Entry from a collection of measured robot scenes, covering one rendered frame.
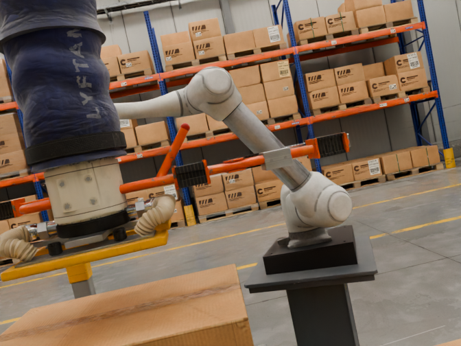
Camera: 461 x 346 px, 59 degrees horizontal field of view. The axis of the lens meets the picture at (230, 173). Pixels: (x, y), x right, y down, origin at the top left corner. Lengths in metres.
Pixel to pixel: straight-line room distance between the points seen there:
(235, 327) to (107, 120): 0.52
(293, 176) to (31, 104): 0.91
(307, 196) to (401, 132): 9.12
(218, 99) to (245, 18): 8.61
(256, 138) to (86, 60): 0.69
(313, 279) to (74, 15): 1.16
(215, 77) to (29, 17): 0.63
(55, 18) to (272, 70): 7.55
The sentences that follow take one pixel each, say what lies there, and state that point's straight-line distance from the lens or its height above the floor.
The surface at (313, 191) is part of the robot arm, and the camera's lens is 1.51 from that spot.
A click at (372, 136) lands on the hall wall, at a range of 10.26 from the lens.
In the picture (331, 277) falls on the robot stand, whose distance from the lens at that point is 1.59.
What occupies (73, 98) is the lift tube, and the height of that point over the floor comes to 1.45.
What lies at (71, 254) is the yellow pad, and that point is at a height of 1.13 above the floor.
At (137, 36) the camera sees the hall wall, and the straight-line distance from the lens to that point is 9.89.
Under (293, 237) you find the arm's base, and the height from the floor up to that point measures 0.86.
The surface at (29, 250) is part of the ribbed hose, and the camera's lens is 0.98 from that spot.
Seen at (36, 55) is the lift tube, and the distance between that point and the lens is 0.98.
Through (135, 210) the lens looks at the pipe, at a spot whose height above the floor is 1.18.
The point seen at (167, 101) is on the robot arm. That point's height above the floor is 1.50.
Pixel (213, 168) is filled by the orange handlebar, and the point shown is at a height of 1.24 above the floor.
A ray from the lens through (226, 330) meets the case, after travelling 0.85.
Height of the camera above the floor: 1.27
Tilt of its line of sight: 3 degrees down
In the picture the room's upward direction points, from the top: 12 degrees counter-clockwise
